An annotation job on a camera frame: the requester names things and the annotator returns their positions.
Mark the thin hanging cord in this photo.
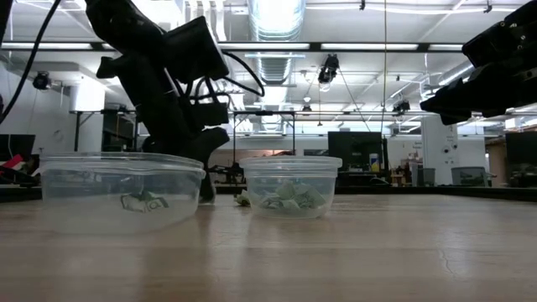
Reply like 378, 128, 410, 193
380, 0, 389, 133

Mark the red object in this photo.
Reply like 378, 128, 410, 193
0, 154, 26, 171

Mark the silver ventilation duct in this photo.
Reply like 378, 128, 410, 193
247, 0, 307, 135

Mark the black table frame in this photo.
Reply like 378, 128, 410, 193
232, 110, 297, 169

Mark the black shelf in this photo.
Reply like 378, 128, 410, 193
69, 109, 139, 153

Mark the black camera cable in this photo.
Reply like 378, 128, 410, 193
220, 49, 266, 98

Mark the grey bin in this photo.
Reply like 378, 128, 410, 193
451, 166, 490, 188
417, 167, 437, 187

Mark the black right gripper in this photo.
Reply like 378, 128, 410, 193
420, 23, 537, 127

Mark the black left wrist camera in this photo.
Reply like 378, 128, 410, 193
161, 15, 231, 85

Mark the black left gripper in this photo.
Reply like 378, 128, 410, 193
96, 54, 232, 202

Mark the white pillar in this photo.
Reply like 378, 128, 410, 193
420, 115, 461, 186

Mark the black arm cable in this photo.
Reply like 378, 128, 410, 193
0, 0, 63, 125

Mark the clear rectangular plastic container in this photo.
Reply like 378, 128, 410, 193
39, 151, 206, 235

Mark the clear round plastic container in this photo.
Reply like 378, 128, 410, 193
238, 155, 343, 220

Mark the black overhead camera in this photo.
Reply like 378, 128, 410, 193
317, 53, 341, 85

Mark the black monitor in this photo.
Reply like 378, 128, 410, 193
505, 131, 537, 188
327, 131, 389, 173
0, 133, 37, 163

